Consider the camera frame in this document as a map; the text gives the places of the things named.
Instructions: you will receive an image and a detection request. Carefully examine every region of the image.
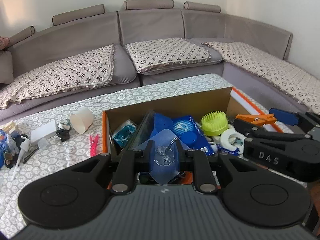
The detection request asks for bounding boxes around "patterned sofa seat cover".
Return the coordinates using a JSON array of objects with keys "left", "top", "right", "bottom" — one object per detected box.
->
[{"left": 1, "top": 44, "right": 115, "bottom": 110}]

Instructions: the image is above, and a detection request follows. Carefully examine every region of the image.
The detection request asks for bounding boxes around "blue packet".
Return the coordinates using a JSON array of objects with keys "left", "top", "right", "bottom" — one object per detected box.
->
[{"left": 172, "top": 115, "right": 214, "bottom": 155}]

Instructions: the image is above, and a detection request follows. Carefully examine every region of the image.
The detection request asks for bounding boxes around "clear adhesive wall hook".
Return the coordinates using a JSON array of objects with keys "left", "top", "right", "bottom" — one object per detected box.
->
[{"left": 135, "top": 129, "right": 189, "bottom": 184}]

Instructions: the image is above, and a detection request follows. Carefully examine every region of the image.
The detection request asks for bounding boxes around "pink clothespin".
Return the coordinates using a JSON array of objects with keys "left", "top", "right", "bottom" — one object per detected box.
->
[{"left": 89, "top": 134, "right": 99, "bottom": 157}]

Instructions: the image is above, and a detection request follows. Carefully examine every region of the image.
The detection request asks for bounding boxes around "teal packaged item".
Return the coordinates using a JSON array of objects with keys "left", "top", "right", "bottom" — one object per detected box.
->
[{"left": 112, "top": 119, "right": 137, "bottom": 148}]

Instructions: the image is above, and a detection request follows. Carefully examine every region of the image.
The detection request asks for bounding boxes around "clear small plastic cap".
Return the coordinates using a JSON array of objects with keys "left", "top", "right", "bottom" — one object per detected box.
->
[{"left": 37, "top": 138, "right": 49, "bottom": 150}]

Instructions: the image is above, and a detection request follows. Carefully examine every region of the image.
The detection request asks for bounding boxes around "yellow-green scalp brush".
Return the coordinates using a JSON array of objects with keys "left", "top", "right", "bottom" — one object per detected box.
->
[{"left": 201, "top": 111, "right": 228, "bottom": 137}]

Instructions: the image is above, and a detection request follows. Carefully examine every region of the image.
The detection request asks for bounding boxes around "pink floral pillow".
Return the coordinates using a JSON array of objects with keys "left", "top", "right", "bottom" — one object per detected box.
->
[{"left": 0, "top": 36, "right": 10, "bottom": 50}]

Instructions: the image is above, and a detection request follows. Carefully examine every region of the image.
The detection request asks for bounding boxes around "silver nail clipper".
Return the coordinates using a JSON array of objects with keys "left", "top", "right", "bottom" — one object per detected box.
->
[{"left": 22, "top": 145, "right": 39, "bottom": 164}]

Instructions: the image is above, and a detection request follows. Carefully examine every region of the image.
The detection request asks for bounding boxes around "orange cardboard box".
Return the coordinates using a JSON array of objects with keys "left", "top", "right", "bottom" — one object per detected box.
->
[{"left": 102, "top": 87, "right": 268, "bottom": 157}]

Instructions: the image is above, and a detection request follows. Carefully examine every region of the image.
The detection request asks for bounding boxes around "orange clothespin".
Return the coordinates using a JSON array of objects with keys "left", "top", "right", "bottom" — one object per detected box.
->
[{"left": 235, "top": 114, "right": 277, "bottom": 126}]

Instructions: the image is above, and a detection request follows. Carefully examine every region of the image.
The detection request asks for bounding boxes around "white pump dispenser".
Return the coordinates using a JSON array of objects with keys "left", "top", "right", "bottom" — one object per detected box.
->
[{"left": 11, "top": 136, "right": 30, "bottom": 180}]

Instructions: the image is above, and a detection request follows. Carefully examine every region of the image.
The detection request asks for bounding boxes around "pink black hair scrunchie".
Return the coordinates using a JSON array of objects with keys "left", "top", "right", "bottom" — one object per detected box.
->
[{"left": 3, "top": 152, "right": 14, "bottom": 169}]

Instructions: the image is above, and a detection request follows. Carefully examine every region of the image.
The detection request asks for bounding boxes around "white flat box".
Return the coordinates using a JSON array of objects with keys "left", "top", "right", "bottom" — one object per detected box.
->
[{"left": 30, "top": 120, "right": 57, "bottom": 144}]

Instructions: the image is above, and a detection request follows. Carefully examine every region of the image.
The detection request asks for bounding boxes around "dark green small bottle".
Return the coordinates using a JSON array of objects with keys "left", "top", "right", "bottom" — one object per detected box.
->
[{"left": 56, "top": 122, "right": 71, "bottom": 142}]

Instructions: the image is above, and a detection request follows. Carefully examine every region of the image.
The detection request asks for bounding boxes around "grey sectional sofa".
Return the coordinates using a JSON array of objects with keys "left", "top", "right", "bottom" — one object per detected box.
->
[{"left": 1, "top": 1, "right": 309, "bottom": 121}]

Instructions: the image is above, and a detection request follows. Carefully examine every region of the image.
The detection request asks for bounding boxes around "blue nitrile glove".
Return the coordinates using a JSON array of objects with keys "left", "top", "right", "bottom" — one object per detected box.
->
[{"left": 0, "top": 129, "right": 17, "bottom": 155}]

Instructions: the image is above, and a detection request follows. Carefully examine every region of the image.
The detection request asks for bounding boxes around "white tape roll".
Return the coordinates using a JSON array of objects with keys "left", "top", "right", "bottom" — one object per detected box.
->
[{"left": 220, "top": 129, "right": 246, "bottom": 154}]

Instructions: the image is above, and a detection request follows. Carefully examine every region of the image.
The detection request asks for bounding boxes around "right patterned seat cover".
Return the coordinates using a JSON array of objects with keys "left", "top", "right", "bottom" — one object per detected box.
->
[{"left": 204, "top": 41, "right": 319, "bottom": 114}]

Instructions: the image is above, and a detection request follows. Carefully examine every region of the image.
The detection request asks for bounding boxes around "white paper cup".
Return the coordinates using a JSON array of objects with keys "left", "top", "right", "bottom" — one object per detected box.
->
[{"left": 69, "top": 106, "right": 94, "bottom": 134}]

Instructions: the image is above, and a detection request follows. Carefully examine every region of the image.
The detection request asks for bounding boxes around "middle patterned seat cover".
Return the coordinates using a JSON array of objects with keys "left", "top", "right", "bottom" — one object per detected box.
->
[{"left": 125, "top": 37, "right": 211, "bottom": 74}]

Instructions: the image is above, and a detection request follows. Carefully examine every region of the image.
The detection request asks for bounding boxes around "patterned quilted table cover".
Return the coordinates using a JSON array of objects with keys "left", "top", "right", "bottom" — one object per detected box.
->
[{"left": 0, "top": 73, "right": 308, "bottom": 239}]

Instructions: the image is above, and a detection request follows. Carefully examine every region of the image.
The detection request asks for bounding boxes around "cream wooden holder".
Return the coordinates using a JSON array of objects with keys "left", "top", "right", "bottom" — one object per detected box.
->
[{"left": 1, "top": 121, "right": 22, "bottom": 138}]

